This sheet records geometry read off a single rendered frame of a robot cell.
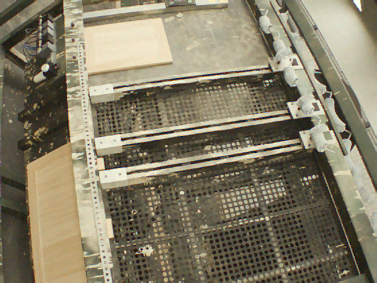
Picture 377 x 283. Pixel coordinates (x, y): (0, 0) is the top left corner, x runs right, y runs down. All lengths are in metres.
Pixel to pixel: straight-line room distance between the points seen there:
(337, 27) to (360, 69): 1.10
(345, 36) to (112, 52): 6.23
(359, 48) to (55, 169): 6.48
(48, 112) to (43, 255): 0.91
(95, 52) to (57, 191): 0.83
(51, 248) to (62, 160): 0.51
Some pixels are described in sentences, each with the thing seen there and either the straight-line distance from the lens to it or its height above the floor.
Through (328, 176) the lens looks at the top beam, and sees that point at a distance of 2.05.
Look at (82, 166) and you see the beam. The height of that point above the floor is 0.84.
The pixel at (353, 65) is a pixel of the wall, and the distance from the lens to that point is 7.65.
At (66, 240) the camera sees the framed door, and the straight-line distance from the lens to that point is 2.17.
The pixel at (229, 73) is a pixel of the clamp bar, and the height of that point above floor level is 1.57.
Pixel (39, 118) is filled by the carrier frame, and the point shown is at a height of 0.35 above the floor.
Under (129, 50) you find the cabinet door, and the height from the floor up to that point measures 1.11.
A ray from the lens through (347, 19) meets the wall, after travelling 8.32.
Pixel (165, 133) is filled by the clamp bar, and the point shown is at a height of 1.21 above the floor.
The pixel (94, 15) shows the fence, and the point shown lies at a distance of 2.56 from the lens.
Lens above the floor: 1.84
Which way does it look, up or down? 17 degrees down
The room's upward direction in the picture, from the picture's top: 66 degrees clockwise
